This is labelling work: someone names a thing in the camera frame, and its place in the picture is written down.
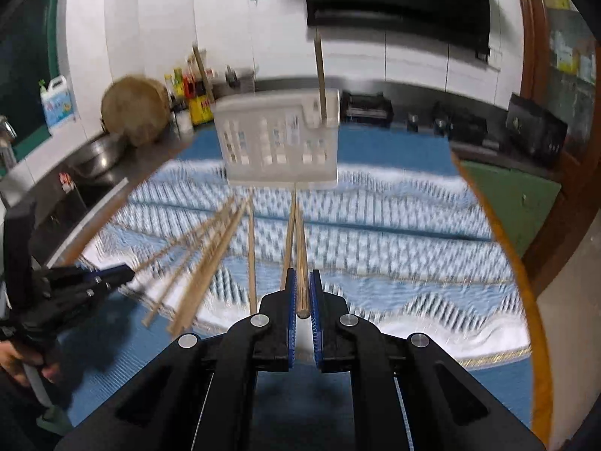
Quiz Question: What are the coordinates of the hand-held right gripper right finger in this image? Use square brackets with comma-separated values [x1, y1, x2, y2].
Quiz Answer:
[309, 269, 548, 451]

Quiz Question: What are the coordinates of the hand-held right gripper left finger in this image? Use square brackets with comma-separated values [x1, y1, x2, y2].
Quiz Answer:
[54, 268, 298, 451]

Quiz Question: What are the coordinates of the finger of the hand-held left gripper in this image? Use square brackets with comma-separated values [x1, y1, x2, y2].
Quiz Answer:
[42, 286, 113, 326]
[46, 264, 137, 289]

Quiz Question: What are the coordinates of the white plastic chopstick holder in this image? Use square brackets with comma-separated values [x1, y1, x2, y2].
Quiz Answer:
[213, 88, 340, 188]

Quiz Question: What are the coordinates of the steel sink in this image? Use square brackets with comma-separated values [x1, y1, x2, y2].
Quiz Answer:
[28, 177, 128, 257]

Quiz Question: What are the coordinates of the blue patterned placemat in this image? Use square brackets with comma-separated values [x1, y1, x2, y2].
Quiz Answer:
[124, 124, 475, 245]
[68, 207, 533, 433]

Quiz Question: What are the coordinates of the metal faucet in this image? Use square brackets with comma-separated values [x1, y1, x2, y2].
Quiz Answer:
[0, 115, 18, 172]

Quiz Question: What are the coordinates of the metal bowl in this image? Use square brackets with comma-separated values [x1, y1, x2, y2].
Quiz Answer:
[69, 132, 127, 180]

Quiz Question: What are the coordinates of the white detergent bottle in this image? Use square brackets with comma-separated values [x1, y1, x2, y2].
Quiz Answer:
[39, 75, 77, 135]

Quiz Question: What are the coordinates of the round wooden chopping block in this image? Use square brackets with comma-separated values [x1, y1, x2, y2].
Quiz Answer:
[100, 75, 171, 147]

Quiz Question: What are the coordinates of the small white jar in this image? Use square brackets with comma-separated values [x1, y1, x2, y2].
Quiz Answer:
[174, 107, 195, 135]

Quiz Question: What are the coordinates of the green framed window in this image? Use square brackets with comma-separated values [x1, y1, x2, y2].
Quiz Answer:
[0, 0, 67, 160]

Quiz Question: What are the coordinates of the dark soy sauce bottle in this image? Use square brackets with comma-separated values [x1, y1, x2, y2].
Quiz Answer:
[185, 73, 213, 127]

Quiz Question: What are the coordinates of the green drawer cabinet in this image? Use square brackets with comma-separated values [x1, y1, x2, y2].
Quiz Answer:
[459, 159, 563, 257]

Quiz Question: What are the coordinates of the black gas stove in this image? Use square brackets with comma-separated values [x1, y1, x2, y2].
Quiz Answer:
[340, 90, 490, 147]

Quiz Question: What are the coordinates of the black countertop appliance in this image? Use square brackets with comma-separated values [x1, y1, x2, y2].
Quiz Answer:
[505, 93, 570, 169]

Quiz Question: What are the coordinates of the wooden glass-door cabinet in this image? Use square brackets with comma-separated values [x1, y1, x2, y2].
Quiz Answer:
[511, 0, 601, 294]

